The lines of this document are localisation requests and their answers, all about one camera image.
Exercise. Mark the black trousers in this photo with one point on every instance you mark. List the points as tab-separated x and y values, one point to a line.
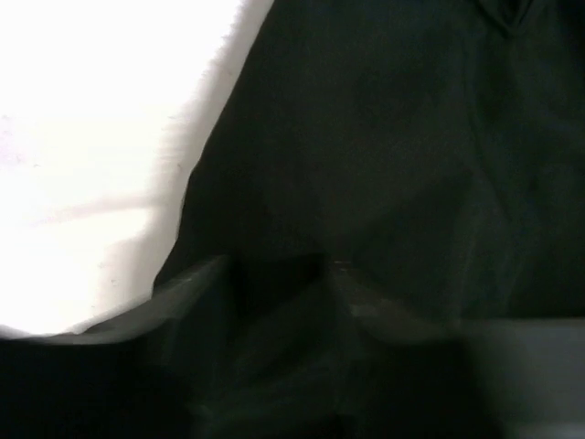
435	146

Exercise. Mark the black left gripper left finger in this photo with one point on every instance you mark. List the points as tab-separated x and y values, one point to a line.
131	376

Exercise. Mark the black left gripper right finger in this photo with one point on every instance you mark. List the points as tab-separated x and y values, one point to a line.
408	377

